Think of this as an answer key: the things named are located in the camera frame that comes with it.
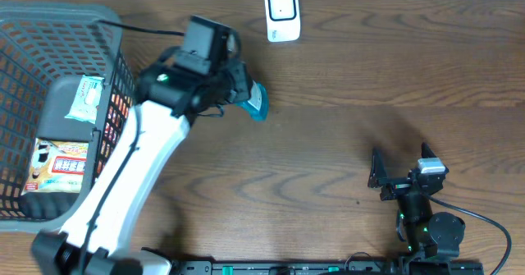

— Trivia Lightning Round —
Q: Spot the black left camera cable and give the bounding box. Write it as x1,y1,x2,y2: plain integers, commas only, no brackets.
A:
98,19,185,37

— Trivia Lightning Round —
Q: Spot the teal mouthwash bottle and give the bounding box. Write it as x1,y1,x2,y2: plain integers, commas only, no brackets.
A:
236,82,269,121

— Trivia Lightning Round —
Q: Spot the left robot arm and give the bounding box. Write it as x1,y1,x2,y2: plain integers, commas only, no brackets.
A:
31,47,262,274

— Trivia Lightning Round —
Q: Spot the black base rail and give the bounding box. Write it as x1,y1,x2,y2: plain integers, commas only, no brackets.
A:
141,248,485,275

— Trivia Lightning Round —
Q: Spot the black camera cable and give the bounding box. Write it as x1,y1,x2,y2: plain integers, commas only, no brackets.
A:
98,19,185,37
426,193,513,275

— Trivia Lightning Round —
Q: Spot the white barcode scanner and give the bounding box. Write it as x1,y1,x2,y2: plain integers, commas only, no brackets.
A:
264,0,301,43

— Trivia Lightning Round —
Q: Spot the light green wipes packet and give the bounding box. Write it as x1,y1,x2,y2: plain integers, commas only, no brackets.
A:
65,76,104,124

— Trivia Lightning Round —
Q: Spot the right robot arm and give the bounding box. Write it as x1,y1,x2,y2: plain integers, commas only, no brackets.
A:
367,143,465,274

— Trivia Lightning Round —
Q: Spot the black right camera cable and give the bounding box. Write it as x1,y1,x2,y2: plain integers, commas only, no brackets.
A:
426,193,513,275

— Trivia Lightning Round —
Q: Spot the grey plastic mesh basket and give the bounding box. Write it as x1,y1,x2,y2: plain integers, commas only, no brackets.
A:
1,1,135,233

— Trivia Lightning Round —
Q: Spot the yellow snack bag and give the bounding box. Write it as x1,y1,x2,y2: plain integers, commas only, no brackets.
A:
21,138,89,195

